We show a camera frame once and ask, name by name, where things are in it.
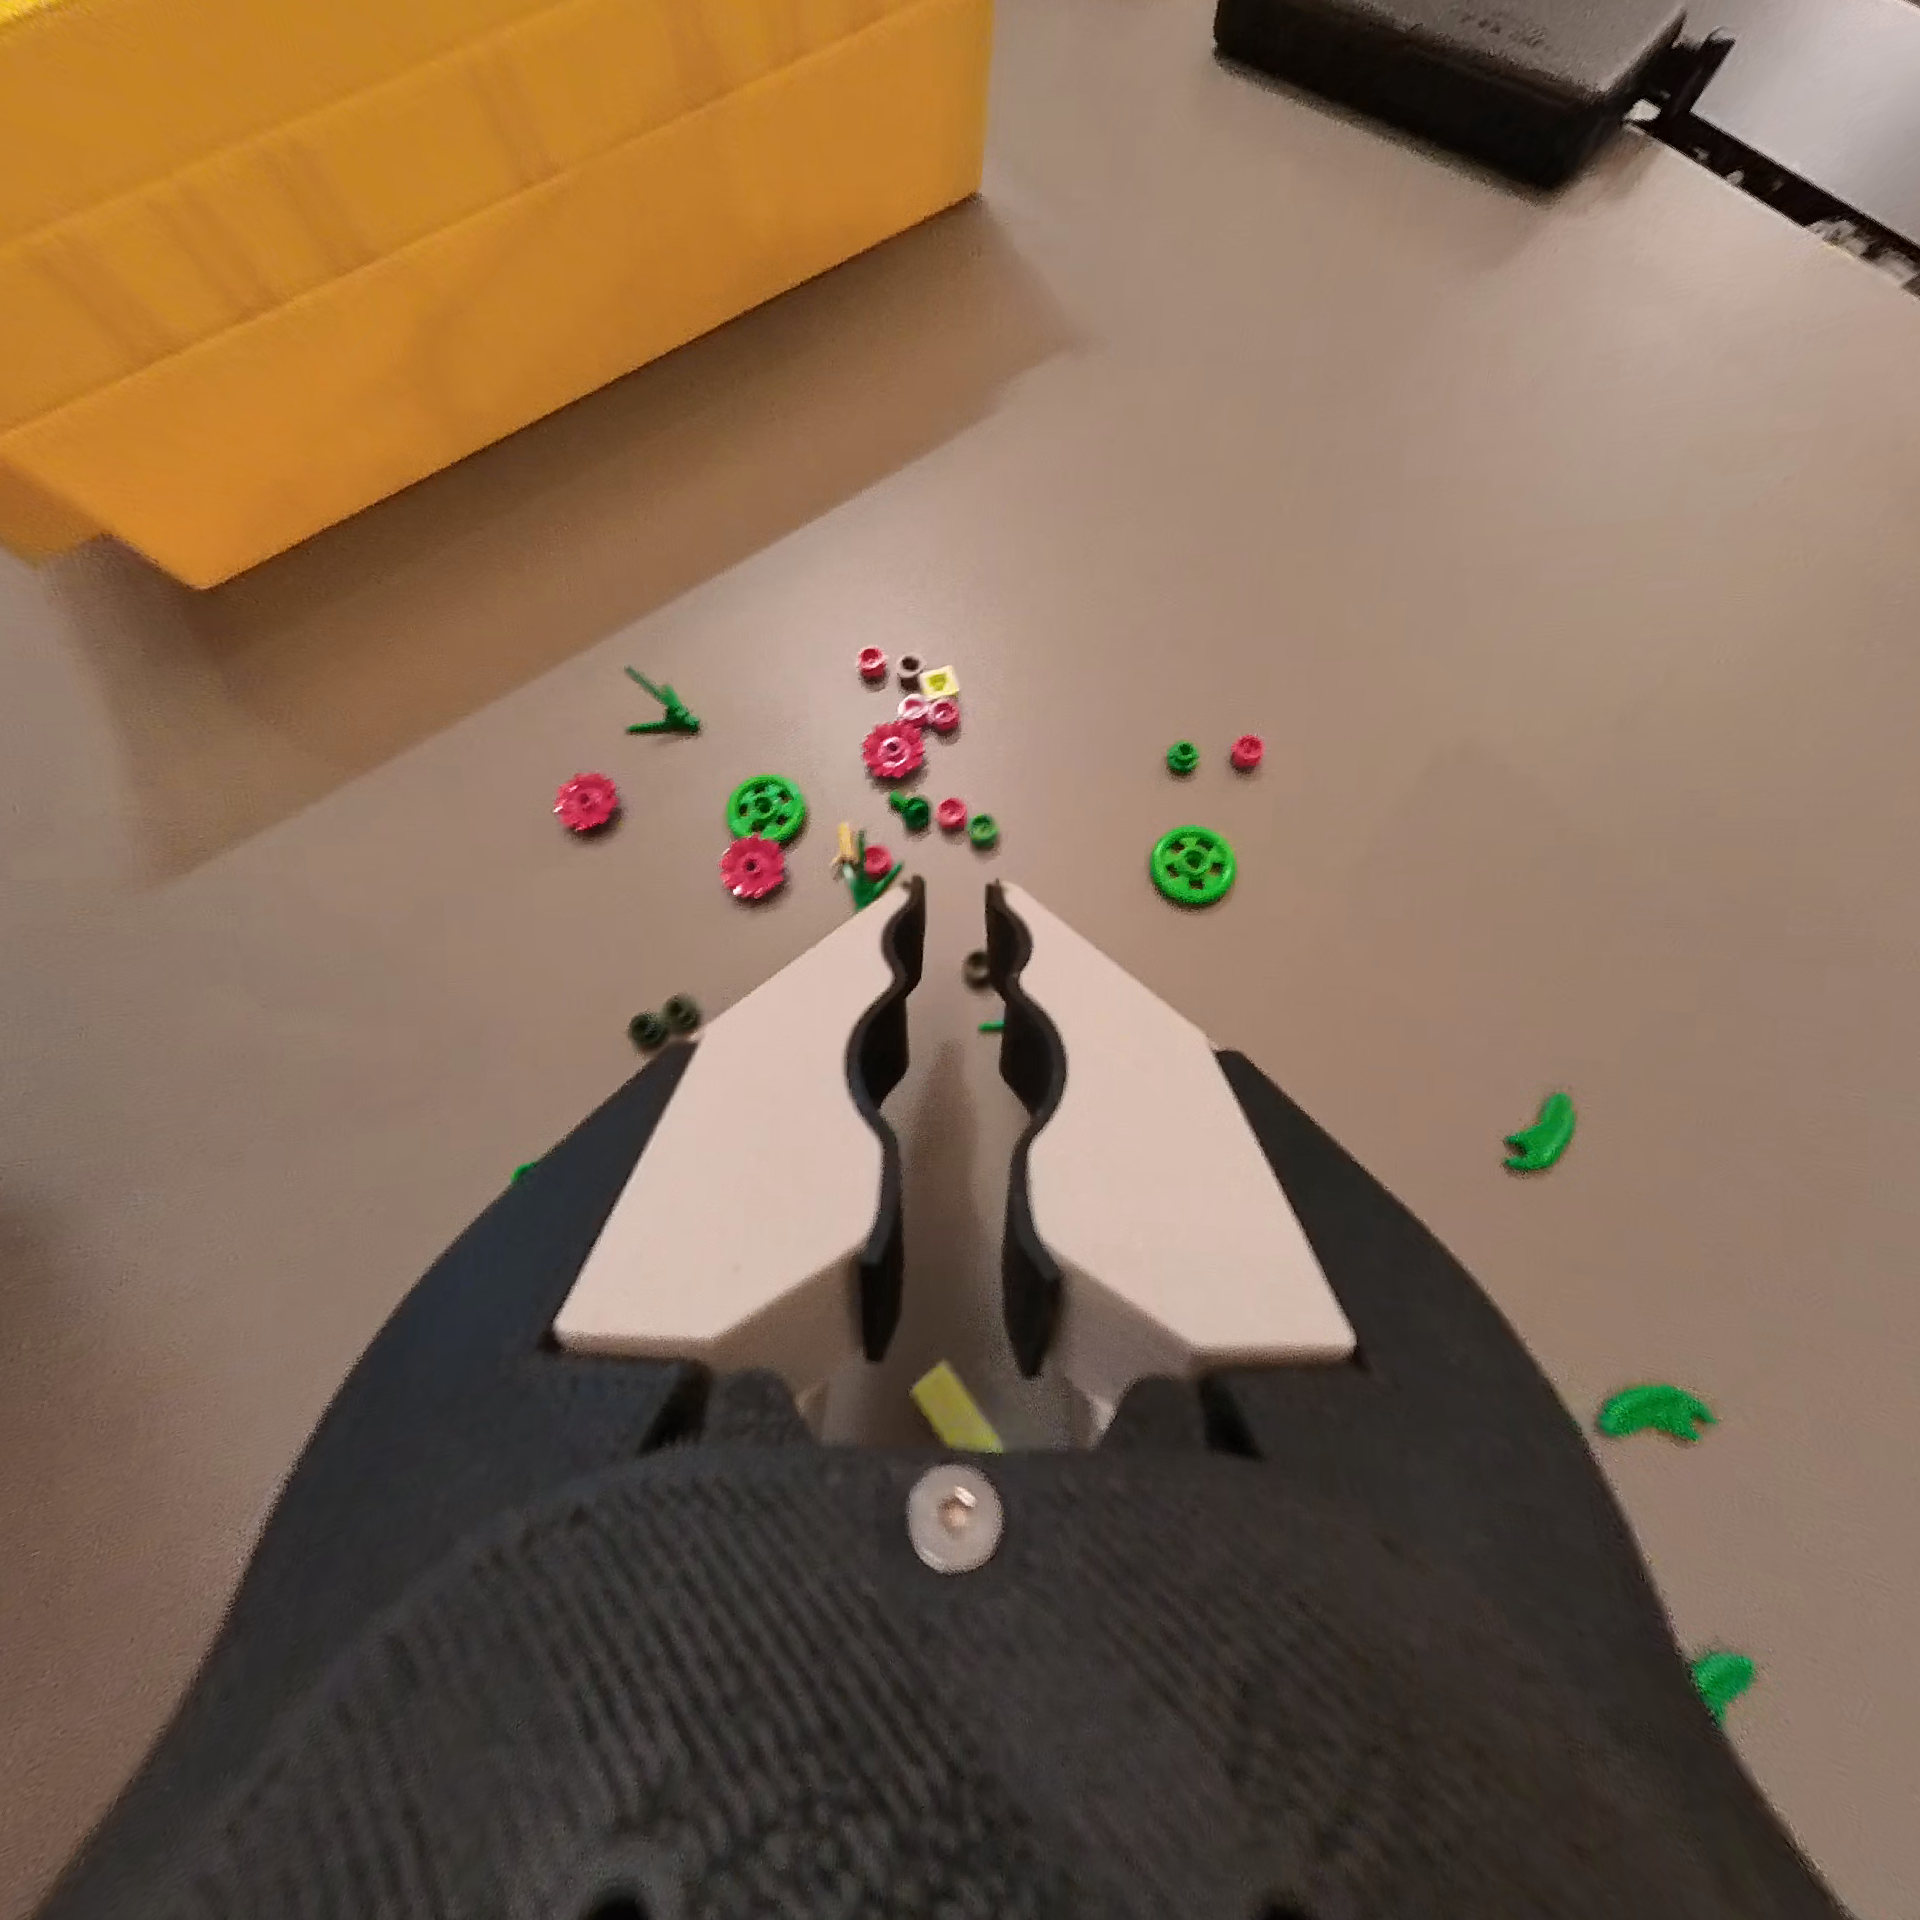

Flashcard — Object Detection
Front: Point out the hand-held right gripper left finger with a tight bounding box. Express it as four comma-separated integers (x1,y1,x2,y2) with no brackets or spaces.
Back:
551,877,928,1445

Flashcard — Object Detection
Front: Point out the scatter of green toy leaves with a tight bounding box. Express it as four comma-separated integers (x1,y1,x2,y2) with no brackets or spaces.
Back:
1500,1089,1760,1731

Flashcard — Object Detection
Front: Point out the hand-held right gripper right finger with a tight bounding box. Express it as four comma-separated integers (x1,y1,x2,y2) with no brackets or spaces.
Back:
983,877,1359,1437

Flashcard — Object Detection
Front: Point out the yellow storage box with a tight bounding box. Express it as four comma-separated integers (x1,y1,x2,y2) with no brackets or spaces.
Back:
0,0,996,593

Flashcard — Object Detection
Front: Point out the black flat device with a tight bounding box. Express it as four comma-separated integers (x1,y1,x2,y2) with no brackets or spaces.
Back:
1212,0,1736,193

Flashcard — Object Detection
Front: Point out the yellow toy bar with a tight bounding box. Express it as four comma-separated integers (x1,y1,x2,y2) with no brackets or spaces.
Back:
909,1359,1004,1453

